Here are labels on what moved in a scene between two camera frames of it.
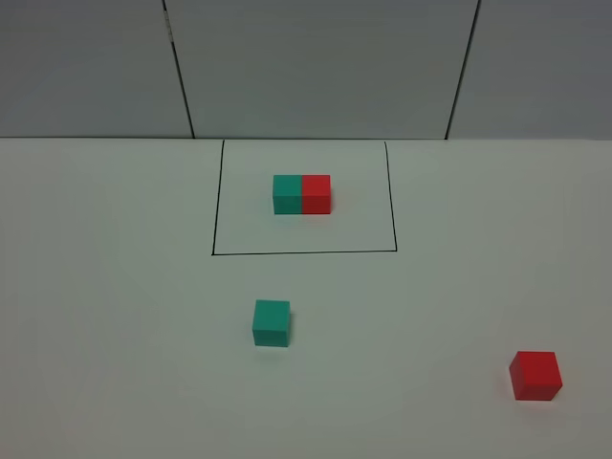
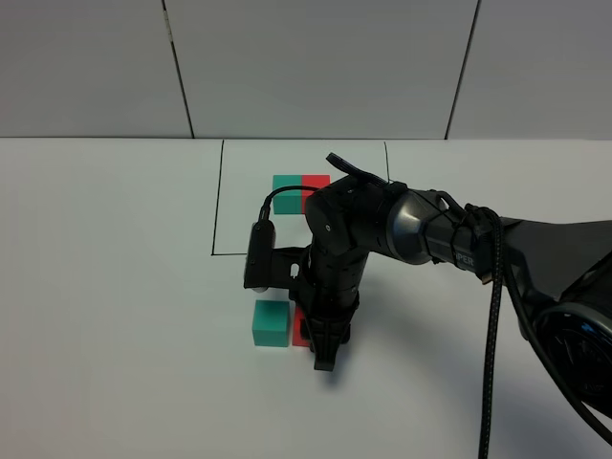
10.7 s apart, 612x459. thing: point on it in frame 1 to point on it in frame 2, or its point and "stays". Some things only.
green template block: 288,194 stays
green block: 272,322 stays
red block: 535,376 to 297,338
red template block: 316,194 stays
